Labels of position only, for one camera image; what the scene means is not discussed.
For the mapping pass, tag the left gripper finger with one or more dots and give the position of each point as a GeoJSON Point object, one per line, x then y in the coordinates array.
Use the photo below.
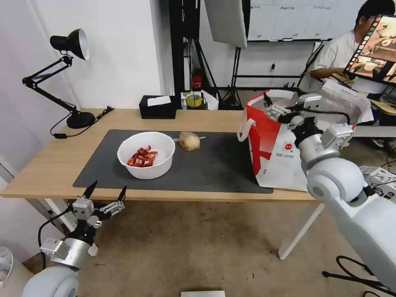
{"type": "Point", "coordinates": [89, 190]}
{"type": "Point", "coordinates": [116, 206]}

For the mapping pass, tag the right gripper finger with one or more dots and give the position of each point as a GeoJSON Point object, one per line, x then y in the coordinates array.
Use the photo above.
{"type": "Point", "coordinates": [299, 100]}
{"type": "Point", "coordinates": [278, 111]}

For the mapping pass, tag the red and white takeout bag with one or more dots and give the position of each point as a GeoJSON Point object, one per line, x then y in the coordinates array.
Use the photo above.
{"type": "Point", "coordinates": [269, 154]}

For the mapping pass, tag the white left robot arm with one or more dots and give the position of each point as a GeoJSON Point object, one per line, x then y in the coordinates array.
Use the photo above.
{"type": "Point", "coordinates": [55, 281]}

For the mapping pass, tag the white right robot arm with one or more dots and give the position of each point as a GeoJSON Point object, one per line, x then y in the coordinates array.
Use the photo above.
{"type": "Point", "coordinates": [337, 179]}

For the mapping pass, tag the white plastic bag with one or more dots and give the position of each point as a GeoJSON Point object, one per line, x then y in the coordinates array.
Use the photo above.
{"type": "Point", "coordinates": [212, 100]}

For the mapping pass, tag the clear bag of food scraps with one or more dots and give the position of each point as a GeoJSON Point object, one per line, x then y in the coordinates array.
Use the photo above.
{"type": "Point", "coordinates": [190, 141]}

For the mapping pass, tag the white table leg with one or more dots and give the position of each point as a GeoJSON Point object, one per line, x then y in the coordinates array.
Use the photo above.
{"type": "Point", "coordinates": [298, 232]}
{"type": "Point", "coordinates": [55, 213]}

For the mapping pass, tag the white printed carton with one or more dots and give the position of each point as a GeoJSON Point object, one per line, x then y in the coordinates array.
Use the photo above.
{"type": "Point", "coordinates": [343, 89]}

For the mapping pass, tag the black light stand tripod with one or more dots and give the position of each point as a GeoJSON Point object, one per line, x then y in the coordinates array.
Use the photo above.
{"type": "Point", "coordinates": [236, 80]}

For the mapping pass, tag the person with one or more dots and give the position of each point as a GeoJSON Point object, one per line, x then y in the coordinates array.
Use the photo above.
{"type": "Point", "coordinates": [335, 55]}

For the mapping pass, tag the white round bowl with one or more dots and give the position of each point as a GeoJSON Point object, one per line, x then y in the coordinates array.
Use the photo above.
{"type": "Point", "coordinates": [161, 161]}

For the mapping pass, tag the black desk lamp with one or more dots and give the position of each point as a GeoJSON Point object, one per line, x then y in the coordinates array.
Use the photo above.
{"type": "Point", "coordinates": [81, 119]}

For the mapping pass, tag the white whiteboard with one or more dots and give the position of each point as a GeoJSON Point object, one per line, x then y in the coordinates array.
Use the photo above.
{"type": "Point", "coordinates": [287, 18]}

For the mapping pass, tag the yellow-green tape roll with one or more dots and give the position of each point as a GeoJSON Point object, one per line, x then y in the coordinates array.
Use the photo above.
{"type": "Point", "coordinates": [194, 101]}

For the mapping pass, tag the white waste bin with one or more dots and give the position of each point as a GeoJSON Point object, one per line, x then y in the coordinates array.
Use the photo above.
{"type": "Point", "coordinates": [5, 263]}

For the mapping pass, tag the red fire extinguisher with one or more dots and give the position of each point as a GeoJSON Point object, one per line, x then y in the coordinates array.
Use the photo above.
{"type": "Point", "coordinates": [197, 80]}

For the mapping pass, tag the black-framed monitor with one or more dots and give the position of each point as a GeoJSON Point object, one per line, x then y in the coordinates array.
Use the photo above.
{"type": "Point", "coordinates": [376, 52]}

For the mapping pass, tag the dark grey table mat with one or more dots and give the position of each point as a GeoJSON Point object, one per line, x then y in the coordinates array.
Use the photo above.
{"type": "Point", "coordinates": [204, 170]}

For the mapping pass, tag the printed cardboard box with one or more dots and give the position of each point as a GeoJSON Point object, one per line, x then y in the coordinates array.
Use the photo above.
{"type": "Point", "coordinates": [382, 182]}

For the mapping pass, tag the white softbox panel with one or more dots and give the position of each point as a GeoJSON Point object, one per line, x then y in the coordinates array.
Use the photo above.
{"type": "Point", "coordinates": [227, 21]}

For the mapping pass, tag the black tissue box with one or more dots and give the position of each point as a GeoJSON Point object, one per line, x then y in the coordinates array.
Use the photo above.
{"type": "Point", "coordinates": [157, 112]}

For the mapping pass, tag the white tissue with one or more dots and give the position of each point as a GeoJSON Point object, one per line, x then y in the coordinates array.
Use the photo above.
{"type": "Point", "coordinates": [159, 100]}

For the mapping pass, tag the black metal rack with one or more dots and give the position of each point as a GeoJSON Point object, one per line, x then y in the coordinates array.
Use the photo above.
{"type": "Point", "coordinates": [179, 46]}

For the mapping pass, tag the white robot front shell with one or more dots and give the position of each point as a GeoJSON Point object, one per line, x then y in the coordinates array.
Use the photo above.
{"type": "Point", "coordinates": [202, 294]}

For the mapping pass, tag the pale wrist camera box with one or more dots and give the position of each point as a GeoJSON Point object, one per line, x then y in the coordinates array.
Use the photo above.
{"type": "Point", "coordinates": [313, 102]}
{"type": "Point", "coordinates": [83, 208]}

